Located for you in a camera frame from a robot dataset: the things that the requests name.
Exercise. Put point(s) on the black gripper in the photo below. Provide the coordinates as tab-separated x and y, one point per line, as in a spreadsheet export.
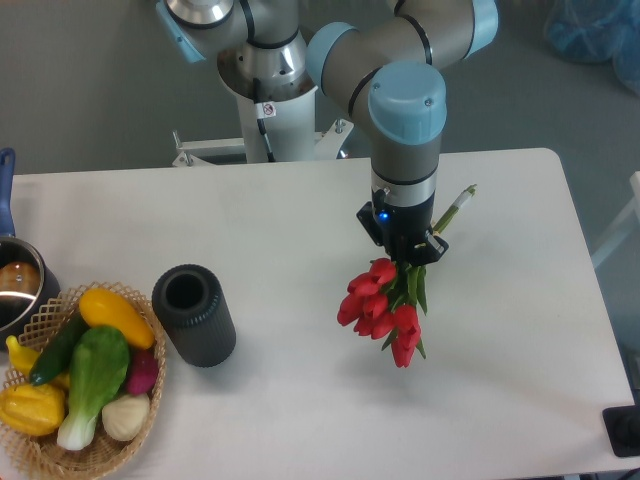
405	233

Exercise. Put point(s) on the red tulip bouquet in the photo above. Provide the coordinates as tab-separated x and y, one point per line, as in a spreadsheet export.
384	302

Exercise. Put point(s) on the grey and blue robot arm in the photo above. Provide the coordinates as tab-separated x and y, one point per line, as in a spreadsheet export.
387	81

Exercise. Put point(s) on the dark grey ribbed vase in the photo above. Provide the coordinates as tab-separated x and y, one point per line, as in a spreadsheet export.
189	302

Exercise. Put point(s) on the black device at table edge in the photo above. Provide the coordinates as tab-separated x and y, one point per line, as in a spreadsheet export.
622	426

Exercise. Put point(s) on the blue plastic bag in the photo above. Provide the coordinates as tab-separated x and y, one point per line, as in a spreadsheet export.
594	32

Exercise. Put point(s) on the magenta radish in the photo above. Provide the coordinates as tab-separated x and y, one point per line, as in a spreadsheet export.
143	373

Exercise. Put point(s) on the yellow squash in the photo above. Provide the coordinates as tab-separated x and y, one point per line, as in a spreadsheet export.
101	307

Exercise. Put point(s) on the green bok choy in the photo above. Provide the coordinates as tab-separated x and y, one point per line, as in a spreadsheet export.
97	370

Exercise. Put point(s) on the white garlic bulb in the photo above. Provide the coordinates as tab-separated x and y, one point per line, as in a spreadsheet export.
124	417

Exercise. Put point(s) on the dark green cucumber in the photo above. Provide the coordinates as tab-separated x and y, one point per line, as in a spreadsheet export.
56	356

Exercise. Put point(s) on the yellow banana-shaped gourd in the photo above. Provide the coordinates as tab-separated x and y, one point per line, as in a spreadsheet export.
23	358

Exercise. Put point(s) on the small yellow pumpkin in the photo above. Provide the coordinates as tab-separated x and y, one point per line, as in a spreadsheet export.
33	410

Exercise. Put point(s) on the woven wicker basket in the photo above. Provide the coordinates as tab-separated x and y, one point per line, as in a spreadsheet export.
41	457

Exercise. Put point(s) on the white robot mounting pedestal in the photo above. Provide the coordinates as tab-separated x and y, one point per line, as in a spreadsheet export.
276	103

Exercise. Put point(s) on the white furniture frame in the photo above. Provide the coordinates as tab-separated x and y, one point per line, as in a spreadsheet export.
619	228

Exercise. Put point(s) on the blue-handled saucepan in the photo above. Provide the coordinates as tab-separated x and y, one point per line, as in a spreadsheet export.
27	283

